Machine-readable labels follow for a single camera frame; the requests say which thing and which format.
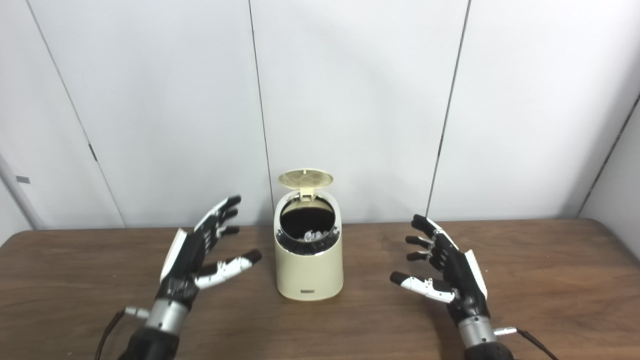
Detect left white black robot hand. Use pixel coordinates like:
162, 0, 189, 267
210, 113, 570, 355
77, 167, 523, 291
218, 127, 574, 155
159, 195, 263, 311

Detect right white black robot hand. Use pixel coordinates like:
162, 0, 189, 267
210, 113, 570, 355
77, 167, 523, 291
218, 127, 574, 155
389, 214, 490, 326

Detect white paper ball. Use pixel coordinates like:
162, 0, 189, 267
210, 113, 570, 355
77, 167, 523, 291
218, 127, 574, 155
300, 229, 333, 243

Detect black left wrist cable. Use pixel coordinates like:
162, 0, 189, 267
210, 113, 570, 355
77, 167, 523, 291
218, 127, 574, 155
94, 306, 151, 360

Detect round cream bin lid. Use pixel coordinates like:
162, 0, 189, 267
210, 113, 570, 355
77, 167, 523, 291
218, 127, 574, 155
278, 168, 335, 202

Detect cream-colored cylindrical bin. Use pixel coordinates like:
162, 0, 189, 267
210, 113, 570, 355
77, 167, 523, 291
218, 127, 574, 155
273, 168, 345, 302

